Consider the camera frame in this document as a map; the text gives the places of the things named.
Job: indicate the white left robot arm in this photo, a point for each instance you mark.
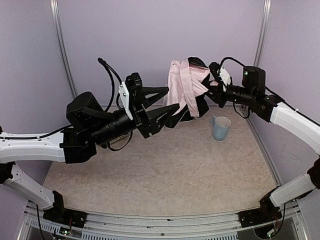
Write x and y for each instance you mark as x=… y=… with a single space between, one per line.
x=89 y=126

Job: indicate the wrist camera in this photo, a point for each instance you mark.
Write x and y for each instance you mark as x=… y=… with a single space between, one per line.
x=220 y=74
x=130 y=93

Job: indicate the light blue ceramic mug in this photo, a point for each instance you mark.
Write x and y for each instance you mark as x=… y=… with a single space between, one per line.
x=221 y=126

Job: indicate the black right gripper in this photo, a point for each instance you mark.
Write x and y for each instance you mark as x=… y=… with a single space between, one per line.
x=217 y=91

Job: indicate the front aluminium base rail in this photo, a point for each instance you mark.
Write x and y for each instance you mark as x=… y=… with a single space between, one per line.
x=217 y=226

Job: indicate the left rear aluminium corner post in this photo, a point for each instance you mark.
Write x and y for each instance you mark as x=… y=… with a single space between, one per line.
x=54 y=6

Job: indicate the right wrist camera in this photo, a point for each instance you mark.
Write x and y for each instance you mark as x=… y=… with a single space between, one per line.
x=220 y=74

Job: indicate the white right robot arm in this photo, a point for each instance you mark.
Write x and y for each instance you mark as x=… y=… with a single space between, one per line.
x=275 y=110

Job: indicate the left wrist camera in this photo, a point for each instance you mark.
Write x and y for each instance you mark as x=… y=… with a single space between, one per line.
x=130 y=93

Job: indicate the woven bamboo tray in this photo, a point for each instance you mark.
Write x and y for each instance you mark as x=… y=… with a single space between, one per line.
x=120 y=138

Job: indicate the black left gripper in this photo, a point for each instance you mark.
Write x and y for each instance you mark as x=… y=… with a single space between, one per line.
x=141 y=120

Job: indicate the aluminium corner post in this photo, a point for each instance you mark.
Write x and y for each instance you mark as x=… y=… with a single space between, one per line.
x=267 y=5
x=54 y=6

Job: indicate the pink folding umbrella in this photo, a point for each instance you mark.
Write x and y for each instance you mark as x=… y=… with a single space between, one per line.
x=186 y=80

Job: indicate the right rear aluminium corner post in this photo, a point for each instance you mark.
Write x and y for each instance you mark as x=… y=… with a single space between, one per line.
x=267 y=5

